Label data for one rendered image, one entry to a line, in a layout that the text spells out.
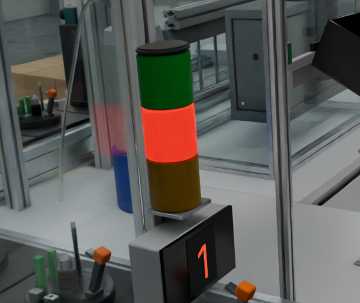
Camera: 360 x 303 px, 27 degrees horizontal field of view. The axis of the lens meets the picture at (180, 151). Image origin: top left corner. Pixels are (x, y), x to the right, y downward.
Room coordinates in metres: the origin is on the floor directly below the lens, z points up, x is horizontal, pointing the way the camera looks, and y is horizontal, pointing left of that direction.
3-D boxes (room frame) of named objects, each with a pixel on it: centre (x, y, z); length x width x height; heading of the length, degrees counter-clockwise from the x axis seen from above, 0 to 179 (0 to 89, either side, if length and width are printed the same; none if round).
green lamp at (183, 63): (0.69, 0.01, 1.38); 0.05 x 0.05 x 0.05
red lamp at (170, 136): (0.69, 0.01, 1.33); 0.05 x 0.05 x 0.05
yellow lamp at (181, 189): (0.69, 0.01, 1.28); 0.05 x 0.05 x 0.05
